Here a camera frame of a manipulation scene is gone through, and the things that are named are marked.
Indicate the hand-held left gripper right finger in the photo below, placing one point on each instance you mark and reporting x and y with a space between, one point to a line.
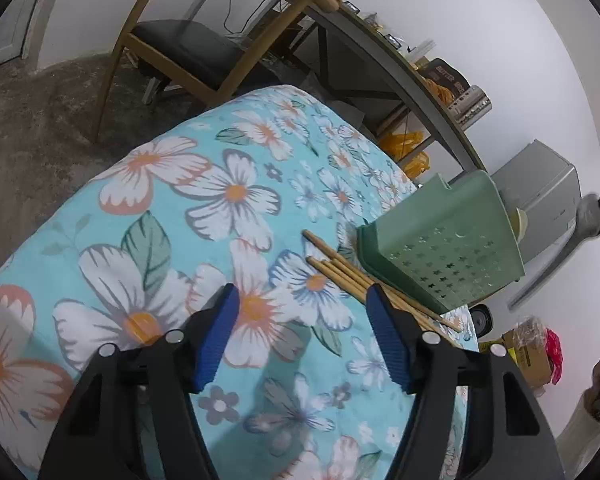
387 340

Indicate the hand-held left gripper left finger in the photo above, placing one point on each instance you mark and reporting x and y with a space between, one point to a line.
220 340

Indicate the metal spoon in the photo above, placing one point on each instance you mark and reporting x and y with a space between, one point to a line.
587 215

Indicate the bunch of wooden chopsticks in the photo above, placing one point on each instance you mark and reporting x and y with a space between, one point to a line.
340 272

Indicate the cream soup spoon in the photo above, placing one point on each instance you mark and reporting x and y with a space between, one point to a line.
519 221

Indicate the green utensil holder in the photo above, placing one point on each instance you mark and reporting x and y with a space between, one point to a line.
445 250

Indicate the person's right forearm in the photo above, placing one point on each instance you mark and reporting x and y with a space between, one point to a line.
580 445

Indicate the silver refrigerator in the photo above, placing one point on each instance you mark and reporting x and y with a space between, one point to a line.
545 190

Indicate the pink plastic bag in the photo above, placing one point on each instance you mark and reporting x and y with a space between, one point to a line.
554 355

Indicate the clear plastic bag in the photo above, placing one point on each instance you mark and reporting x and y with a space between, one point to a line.
530 330

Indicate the black rice cooker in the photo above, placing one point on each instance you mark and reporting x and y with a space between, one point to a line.
481 322

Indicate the floral blue blanket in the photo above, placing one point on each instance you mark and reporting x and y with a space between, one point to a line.
180 240

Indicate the cardboard box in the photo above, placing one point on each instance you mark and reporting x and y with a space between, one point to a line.
527 360

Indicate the metal canister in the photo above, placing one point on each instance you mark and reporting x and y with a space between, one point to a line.
472 105

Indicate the yellow plastic bag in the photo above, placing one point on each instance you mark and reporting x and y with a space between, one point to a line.
405 147

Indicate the brown snack box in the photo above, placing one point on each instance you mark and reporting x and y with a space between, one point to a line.
447 77

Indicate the grey desk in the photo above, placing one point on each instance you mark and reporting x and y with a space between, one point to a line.
380 55

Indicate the wooden chair black seat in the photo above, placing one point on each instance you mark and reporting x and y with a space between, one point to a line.
185 50

